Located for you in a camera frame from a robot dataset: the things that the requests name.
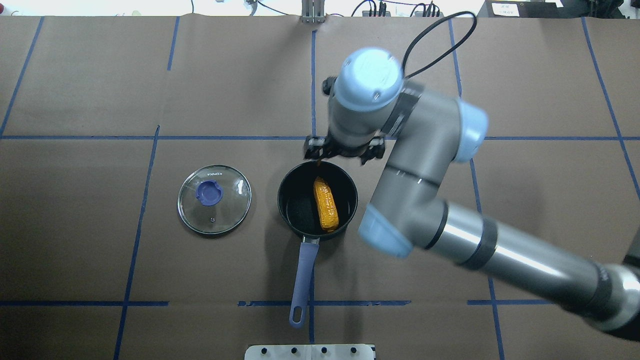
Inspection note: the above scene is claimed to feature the glass pot lid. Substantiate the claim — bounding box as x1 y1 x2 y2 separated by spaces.
176 164 253 237

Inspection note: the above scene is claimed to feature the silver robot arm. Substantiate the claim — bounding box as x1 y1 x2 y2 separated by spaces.
305 47 639 342

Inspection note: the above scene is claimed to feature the yellow toy corn cob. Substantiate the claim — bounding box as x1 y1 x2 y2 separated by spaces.
313 177 339 233

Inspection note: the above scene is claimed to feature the dark blue saucepan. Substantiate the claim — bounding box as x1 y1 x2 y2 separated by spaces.
277 161 359 329

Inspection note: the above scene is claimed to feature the white pole base bracket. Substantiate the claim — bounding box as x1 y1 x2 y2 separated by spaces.
244 343 377 360

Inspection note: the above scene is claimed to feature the black box with label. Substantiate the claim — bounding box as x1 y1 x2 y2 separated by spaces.
477 0 562 19

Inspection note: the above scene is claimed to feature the aluminium frame post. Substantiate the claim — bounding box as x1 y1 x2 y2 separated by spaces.
300 0 326 24

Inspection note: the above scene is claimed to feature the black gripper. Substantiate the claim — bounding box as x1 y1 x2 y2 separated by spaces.
320 137 373 162

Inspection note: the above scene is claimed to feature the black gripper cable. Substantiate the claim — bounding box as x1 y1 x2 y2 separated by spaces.
401 11 478 80

